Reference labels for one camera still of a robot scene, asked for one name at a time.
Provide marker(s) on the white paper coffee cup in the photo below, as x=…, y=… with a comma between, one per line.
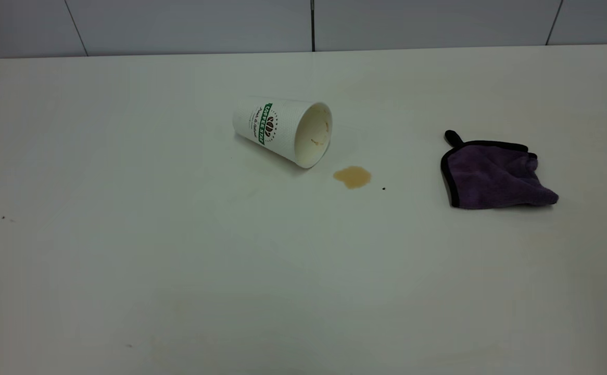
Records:
x=277, y=130

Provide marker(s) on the purple cloth with black trim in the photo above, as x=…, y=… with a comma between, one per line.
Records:
x=493, y=177

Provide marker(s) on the brown coffee spill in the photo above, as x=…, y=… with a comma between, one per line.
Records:
x=353, y=177

